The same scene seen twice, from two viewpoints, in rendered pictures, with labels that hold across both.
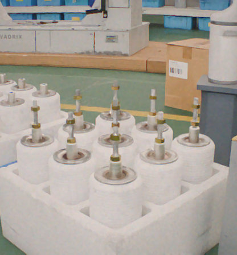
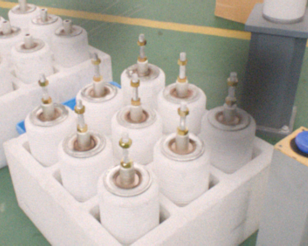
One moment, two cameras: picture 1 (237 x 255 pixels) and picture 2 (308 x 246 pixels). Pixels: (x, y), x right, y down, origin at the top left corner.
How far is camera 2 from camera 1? 0.25 m
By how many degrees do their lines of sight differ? 16
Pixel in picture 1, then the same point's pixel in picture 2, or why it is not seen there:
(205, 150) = (242, 136)
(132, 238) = not seen: outside the picture
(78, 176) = (89, 171)
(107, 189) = (115, 202)
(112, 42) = not seen: outside the picture
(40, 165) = (52, 146)
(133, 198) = (145, 211)
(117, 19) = not seen: outside the picture
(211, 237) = (249, 226)
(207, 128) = (255, 75)
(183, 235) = (211, 235)
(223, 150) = (275, 100)
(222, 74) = (281, 10)
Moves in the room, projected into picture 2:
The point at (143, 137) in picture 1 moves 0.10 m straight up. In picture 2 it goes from (169, 108) to (170, 62)
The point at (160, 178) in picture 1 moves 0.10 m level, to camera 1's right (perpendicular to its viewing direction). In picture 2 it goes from (181, 177) to (245, 179)
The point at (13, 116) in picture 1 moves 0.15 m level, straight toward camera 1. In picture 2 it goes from (31, 64) to (28, 96)
